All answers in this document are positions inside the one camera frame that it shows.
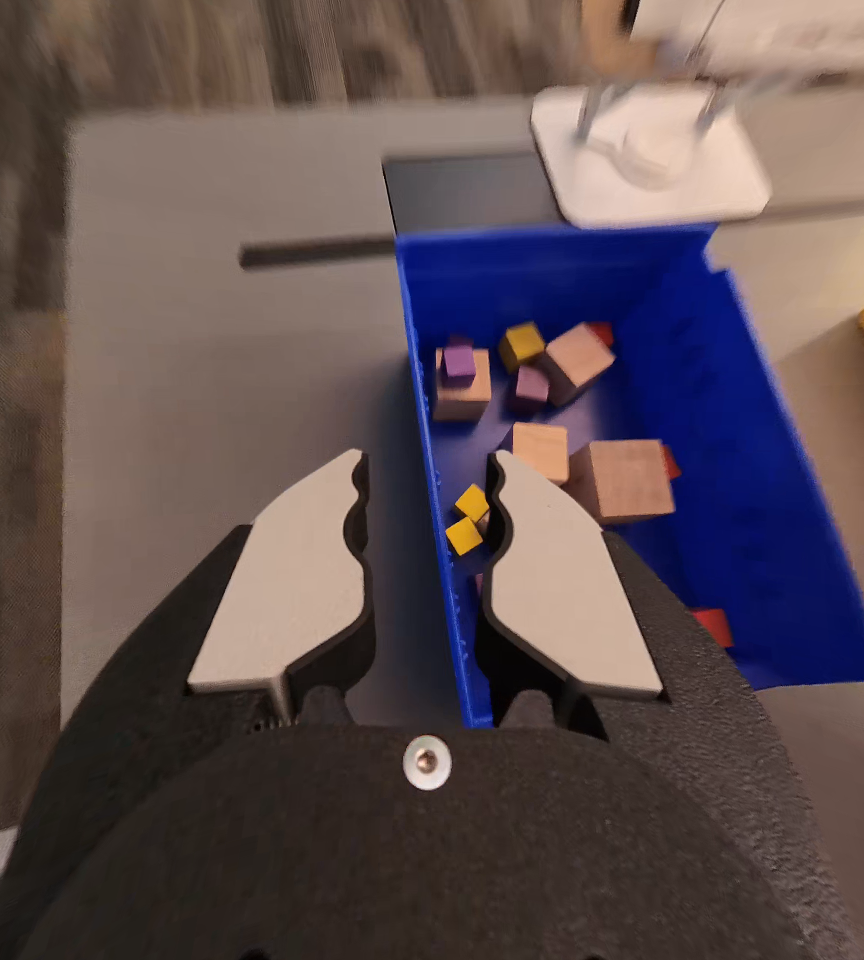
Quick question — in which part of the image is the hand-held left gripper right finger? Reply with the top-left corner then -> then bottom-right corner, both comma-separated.
475,448 -> 665,702

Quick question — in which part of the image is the white clear-topped device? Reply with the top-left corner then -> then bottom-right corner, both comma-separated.
627,0 -> 864,97

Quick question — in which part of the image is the black rod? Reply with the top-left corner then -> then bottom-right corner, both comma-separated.
239,236 -> 397,271

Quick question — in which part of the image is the white square base plate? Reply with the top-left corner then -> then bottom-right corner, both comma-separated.
529,82 -> 772,230

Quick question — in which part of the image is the black flat board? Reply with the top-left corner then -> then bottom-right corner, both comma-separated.
382,153 -> 564,235

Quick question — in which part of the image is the blue plastic box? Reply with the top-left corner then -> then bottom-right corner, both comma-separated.
394,223 -> 864,730

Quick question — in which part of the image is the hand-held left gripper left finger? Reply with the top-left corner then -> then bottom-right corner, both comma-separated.
186,448 -> 376,725

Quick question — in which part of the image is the pile of coloured wooden cubes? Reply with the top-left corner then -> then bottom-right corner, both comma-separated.
432,318 -> 736,650

